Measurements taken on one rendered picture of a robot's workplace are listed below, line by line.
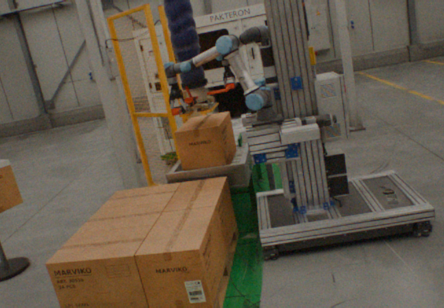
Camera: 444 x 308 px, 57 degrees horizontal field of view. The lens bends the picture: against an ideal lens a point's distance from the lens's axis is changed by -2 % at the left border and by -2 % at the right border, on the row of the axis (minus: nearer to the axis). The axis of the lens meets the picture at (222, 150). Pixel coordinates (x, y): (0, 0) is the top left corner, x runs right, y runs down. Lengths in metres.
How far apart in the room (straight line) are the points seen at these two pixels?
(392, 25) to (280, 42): 9.99
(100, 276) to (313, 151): 1.74
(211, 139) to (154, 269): 1.40
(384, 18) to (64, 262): 11.37
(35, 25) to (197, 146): 10.54
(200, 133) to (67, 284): 1.59
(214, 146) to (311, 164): 0.85
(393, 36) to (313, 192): 9.95
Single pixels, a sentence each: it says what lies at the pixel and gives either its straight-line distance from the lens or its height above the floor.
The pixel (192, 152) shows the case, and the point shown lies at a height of 0.76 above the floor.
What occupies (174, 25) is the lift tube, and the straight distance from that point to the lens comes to 3.58.
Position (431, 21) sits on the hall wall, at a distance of 13.34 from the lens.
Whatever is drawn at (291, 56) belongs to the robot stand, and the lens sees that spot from 3.11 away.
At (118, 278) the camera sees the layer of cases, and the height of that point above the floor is 0.40.
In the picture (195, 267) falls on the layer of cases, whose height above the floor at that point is 0.43.
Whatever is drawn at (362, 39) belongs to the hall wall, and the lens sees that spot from 12.72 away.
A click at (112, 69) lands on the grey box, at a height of 1.55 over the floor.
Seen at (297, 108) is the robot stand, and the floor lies 1.04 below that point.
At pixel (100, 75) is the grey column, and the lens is 4.46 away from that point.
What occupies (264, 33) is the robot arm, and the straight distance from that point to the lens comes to 3.52.
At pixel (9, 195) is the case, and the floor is 0.73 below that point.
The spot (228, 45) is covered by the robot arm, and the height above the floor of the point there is 1.59.
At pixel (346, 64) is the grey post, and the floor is 0.96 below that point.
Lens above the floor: 1.66
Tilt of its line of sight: 15 degrees down
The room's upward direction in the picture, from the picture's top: 11 degrees counter-clockwise
